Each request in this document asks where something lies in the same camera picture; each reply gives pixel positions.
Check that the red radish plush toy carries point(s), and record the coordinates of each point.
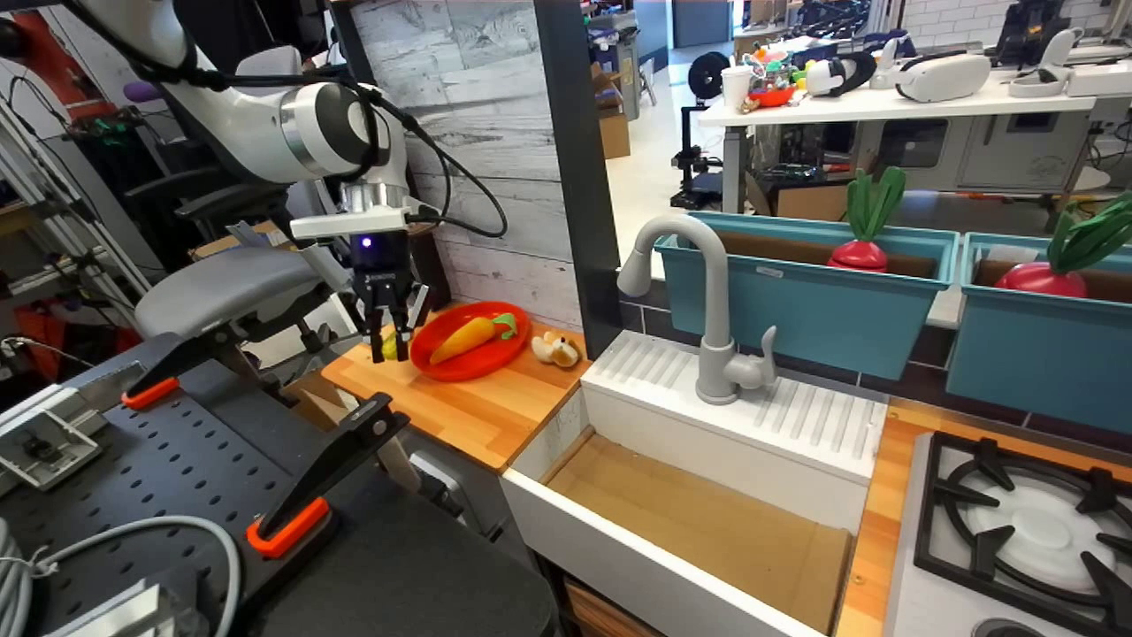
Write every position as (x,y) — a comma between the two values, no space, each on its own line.
(1067,253)
(868,223)

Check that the grey stone backsplash panel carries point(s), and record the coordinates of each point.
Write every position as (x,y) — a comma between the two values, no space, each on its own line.
(472,117)

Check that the white paper cup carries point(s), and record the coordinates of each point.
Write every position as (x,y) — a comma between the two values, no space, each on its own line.
(736,89)

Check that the orange carrot plush toy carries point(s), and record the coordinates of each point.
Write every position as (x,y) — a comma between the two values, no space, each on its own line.
(464,336)

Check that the yellow corn plush toy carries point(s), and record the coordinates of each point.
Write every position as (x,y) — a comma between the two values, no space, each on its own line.
(386,341)

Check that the white VR headset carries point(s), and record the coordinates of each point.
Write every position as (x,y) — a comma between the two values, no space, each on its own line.
(944,72)

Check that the white lab table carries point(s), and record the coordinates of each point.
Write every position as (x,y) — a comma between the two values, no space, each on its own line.
(898,106)

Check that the grey toy faucet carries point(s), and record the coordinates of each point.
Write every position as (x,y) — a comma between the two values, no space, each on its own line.
(712,307)

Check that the teal planter box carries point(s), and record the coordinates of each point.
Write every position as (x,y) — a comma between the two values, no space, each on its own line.
(1037,348)
(801,314)

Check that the black perforated mounting board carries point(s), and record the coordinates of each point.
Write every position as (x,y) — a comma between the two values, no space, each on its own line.
(179,463)

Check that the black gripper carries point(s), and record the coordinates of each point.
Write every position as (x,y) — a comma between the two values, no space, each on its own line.
(380,272)

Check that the white toy kitchen sink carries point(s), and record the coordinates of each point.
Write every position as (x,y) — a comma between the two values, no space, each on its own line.
(755,412)

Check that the grey padded chair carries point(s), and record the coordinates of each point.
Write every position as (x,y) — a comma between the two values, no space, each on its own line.
(226,286)

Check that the toy gas stove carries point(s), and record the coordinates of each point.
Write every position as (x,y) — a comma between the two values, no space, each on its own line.
(1026,532)

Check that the red round plate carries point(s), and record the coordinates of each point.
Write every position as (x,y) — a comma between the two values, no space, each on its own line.
(498,360)

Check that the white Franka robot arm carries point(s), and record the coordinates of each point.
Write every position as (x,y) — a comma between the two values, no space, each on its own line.
(272,117)

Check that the beige garlic toy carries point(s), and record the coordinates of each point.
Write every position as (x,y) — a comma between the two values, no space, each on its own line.
(552,348)

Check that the silver metal bracket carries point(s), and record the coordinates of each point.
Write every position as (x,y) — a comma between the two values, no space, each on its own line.
(49,448)

